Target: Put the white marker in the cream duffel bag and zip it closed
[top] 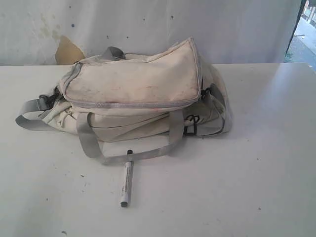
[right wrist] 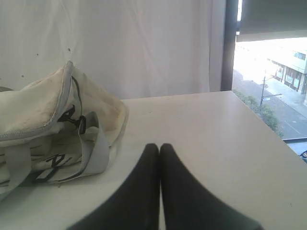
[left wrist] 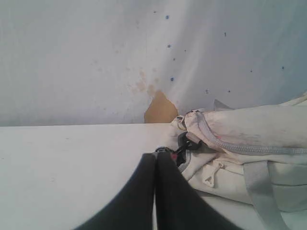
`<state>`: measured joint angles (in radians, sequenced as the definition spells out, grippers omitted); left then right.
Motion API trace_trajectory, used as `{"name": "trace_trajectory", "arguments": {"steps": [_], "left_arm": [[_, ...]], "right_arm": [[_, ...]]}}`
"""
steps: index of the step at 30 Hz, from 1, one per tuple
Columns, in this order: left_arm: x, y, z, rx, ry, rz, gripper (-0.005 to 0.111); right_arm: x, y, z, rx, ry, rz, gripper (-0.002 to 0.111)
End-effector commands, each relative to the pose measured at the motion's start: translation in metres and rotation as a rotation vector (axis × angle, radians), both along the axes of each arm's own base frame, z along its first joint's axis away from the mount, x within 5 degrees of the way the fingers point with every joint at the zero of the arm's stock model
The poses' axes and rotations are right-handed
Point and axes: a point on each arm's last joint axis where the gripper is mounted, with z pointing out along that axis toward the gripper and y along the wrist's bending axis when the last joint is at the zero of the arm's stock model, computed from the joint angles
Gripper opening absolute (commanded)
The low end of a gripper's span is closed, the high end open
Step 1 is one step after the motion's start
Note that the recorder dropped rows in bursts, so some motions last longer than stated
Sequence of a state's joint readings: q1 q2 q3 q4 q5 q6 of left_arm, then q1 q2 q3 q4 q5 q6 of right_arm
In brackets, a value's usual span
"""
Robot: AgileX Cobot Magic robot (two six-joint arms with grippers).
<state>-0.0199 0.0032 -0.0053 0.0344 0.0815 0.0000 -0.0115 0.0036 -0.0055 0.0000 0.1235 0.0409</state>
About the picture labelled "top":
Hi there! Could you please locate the white canvas duffel bag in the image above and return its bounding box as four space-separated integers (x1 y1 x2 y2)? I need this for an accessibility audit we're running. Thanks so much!
15 38 233 164

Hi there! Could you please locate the white marker with black cap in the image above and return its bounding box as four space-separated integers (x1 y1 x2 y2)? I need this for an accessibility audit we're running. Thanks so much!
120 161 134 208

